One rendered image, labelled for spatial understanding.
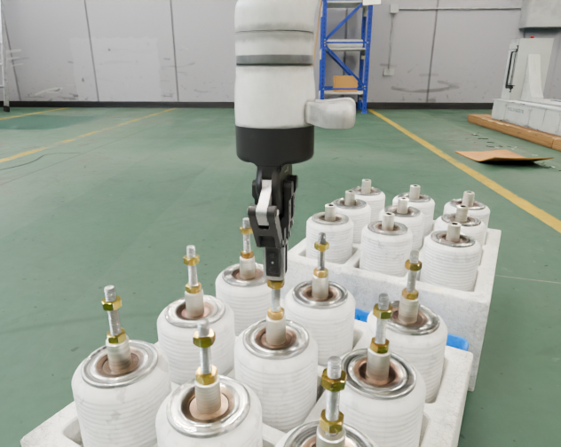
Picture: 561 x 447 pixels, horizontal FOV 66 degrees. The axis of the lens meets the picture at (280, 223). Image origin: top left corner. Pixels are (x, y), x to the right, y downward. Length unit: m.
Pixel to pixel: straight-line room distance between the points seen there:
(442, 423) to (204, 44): 6.36
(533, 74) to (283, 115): 4.38
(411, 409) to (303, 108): 0.29
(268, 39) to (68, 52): 6.98
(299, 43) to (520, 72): 4.39
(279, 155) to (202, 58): 6.29
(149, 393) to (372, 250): 0.50
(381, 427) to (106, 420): 0.26
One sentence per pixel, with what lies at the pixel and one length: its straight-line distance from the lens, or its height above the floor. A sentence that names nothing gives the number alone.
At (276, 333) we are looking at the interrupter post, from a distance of 0.49.
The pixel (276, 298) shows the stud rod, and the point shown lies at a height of 0.31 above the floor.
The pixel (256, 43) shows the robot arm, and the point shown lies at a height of 0.56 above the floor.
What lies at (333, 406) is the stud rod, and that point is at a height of 0.31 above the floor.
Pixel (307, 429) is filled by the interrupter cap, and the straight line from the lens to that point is 0.40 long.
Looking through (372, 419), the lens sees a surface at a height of 0.24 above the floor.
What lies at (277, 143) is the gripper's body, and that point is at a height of 0.48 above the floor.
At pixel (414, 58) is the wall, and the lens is 6.68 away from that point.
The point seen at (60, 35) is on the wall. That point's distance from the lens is 7.38.
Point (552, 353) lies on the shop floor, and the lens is 1.06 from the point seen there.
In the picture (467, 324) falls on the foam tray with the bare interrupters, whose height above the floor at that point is 0.13.
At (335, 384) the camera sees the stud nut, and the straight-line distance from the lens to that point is 0.33.
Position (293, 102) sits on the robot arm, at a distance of 0.38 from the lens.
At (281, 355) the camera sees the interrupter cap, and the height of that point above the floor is 0.25.
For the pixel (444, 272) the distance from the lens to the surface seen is 0.81.
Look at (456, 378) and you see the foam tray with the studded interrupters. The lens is 0.61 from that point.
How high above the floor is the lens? 0.54
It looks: 20 degrees down
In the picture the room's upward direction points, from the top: straight up
